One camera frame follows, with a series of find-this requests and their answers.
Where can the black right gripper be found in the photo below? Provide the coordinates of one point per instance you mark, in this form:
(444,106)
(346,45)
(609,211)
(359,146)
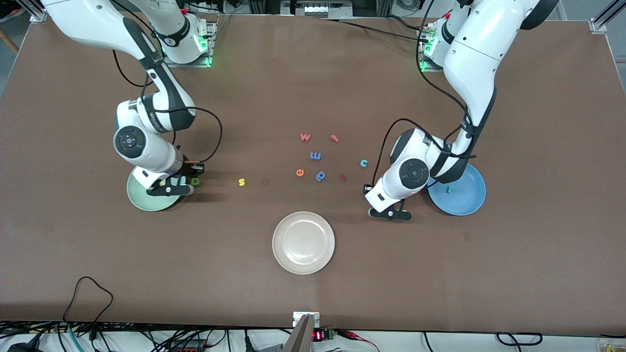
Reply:
(189,169)

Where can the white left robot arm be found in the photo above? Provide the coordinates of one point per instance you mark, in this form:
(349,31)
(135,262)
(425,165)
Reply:
(479,54)

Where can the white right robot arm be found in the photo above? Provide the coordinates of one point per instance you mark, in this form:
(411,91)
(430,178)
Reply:
(83,19)

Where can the blue letter p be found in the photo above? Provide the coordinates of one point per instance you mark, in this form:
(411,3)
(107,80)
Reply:
(318,177)

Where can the green plate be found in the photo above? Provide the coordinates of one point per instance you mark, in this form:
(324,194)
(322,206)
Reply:
(142,201)

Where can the salmon letter w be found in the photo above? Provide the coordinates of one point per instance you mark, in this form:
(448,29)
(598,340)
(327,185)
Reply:
(305,137)

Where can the beige plate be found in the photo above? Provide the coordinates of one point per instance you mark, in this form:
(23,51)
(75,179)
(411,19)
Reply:
(303,243)

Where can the blue plate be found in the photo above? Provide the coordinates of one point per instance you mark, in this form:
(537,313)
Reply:
(464,198)

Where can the red clip leads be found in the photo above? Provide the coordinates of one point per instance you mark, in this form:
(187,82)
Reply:
(349,335)

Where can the green terminal block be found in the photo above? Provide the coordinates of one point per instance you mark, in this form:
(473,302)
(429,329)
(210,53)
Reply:
(328,335)

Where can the metal box with white lights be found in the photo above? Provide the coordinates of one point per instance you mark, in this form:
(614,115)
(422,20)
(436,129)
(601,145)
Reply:
(315,10)

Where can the wooden stick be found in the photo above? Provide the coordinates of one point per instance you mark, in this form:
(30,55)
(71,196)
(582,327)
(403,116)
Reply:
(9,40)

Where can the small yellow object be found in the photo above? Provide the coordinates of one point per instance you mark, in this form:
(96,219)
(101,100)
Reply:
(607,347)

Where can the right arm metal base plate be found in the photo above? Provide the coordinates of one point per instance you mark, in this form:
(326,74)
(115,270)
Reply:
(195,64)

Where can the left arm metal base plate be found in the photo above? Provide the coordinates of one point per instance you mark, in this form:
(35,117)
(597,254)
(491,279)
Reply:
(430,70)

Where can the small metal bracket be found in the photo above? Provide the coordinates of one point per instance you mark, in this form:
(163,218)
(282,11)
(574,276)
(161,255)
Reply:
(297,318)

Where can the grey camera mount bar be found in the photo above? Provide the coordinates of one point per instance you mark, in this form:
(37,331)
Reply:
(301,337)

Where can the aluminium corner bracket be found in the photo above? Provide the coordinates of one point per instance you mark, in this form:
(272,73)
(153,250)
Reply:
(38,16)
(597,24)

